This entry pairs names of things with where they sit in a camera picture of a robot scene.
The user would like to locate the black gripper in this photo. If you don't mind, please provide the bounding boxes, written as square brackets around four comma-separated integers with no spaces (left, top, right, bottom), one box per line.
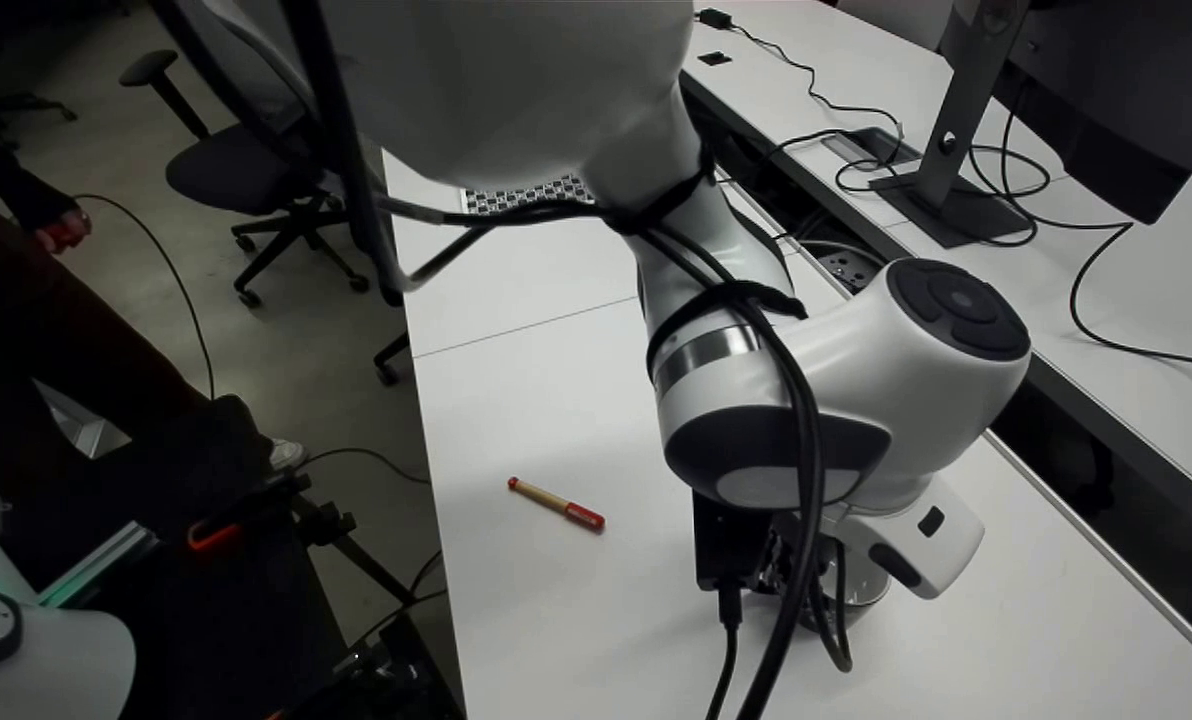
[691,487,781,597]

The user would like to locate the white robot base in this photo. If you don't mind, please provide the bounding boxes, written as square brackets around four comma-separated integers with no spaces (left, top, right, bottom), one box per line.
[0,495,141,720]

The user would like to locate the tan marker with red cap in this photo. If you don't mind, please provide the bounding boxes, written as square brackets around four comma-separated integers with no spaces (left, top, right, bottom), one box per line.
[506,470,614,534]

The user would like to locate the black tripod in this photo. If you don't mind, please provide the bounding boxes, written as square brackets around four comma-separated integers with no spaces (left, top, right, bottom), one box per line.
[273,475,430,613]

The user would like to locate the black and white checkerboard sheet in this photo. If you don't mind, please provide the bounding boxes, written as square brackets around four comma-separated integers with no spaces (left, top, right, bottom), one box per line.
[464,169,604,218]

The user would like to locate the dark desk socket box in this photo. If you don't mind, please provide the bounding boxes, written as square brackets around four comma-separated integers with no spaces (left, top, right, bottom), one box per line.
[820,125,926,171]

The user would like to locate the silver monitor stand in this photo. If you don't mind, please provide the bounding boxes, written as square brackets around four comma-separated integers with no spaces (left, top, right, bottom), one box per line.
[867,0,1044,252]

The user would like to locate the orange and black clamp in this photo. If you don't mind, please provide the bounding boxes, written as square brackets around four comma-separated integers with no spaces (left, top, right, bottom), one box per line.
[183,515,253,560]

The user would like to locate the black computer monitor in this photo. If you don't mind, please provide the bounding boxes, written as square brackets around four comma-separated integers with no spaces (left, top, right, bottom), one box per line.
[994,0,1192,228]

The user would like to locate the black office chair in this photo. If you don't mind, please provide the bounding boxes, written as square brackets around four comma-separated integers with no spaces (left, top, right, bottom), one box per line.
[117,49,378,312]

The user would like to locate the red shoe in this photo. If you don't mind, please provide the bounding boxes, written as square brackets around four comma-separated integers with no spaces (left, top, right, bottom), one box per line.
[34,202,95,254]

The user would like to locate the thin floor cable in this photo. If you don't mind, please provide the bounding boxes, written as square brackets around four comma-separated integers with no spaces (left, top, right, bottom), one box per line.
[287,440,437,491]

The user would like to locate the black monitor cable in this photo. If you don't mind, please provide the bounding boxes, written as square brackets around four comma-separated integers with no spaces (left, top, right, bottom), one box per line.
[1064,215,1192,379]

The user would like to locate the thin black desk cable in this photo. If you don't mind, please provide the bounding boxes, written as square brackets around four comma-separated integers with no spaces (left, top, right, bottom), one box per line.
[719,10,926,171]

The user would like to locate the black floor cable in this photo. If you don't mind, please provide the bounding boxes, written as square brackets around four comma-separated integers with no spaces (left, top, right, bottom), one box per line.
[73,189,224,401]

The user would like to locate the aluminium rail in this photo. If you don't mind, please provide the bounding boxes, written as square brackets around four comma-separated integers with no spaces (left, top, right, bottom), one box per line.
[38,515,165,615]

